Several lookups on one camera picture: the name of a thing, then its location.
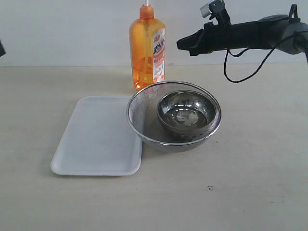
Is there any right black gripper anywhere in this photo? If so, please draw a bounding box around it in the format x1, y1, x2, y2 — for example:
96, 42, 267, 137
177, 22, 231, 56

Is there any orange dish soap bottle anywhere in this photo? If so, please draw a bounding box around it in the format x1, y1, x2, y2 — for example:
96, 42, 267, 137
129, 0, 166, 90

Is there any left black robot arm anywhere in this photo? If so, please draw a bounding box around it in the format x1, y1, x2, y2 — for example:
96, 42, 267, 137
0, 41, 6, 57

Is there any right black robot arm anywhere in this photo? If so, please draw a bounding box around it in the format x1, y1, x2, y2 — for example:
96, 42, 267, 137
177, 0, 308, 56

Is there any small stainless steel bowl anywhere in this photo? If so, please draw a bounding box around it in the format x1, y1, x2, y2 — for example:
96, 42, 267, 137
157, 90, 221, 137

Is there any steel mesh strainer basket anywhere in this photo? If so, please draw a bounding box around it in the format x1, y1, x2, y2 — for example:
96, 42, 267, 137
126, 81, 221, 153

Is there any white rectangular plastic tray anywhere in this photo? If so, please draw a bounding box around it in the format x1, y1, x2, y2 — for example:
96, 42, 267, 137
51, 96, 142, 176

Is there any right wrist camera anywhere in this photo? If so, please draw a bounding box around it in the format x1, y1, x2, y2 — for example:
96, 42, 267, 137
200, 0, 231, 26

